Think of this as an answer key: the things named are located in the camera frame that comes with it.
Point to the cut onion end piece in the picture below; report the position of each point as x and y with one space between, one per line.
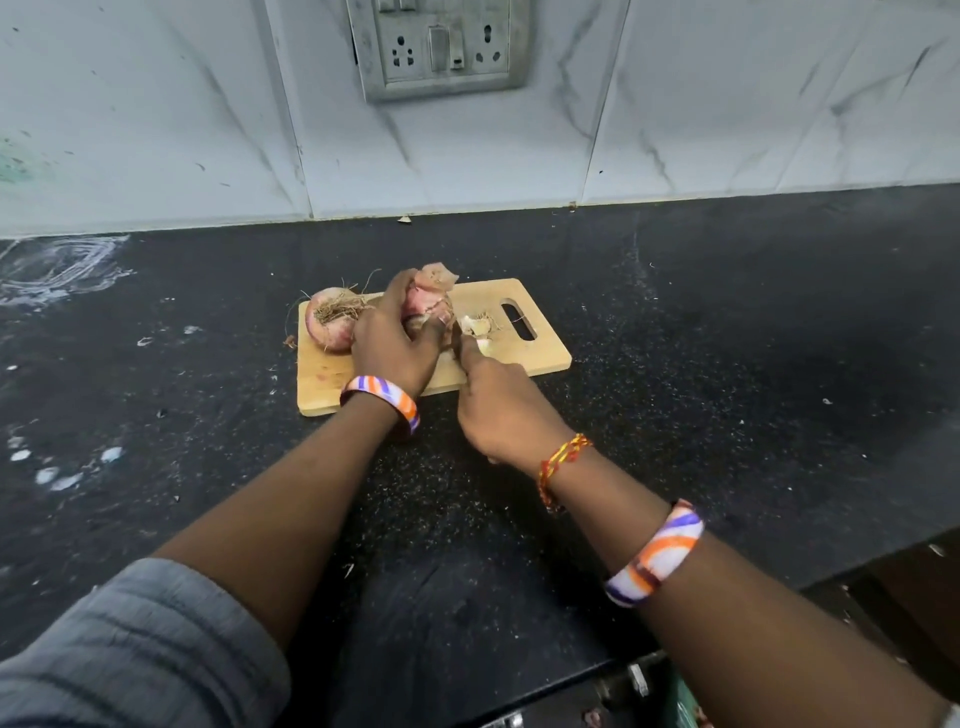
477 327

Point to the red onion with roots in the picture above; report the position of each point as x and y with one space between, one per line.
330 319

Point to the metal wall socket plate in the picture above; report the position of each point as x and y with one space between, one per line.
439 45

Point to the person's right forearm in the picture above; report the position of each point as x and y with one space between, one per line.
720 622

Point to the person's left thumb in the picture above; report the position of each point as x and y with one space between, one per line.
429 335

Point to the person's right hand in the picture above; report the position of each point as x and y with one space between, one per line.
502 409

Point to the green object under counter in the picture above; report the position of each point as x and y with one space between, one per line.
684 705

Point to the wooden cutting board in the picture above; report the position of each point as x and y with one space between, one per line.
525 352

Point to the partly peeled red onion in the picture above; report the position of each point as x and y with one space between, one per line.
426 300

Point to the person's left forearm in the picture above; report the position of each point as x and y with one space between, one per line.
300 495

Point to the person's left hand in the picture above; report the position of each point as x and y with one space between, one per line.
386 345

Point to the striped orange purple bangle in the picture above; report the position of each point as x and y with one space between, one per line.
660 553
382 390

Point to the grey striped sleeve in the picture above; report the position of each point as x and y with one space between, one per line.
142 652

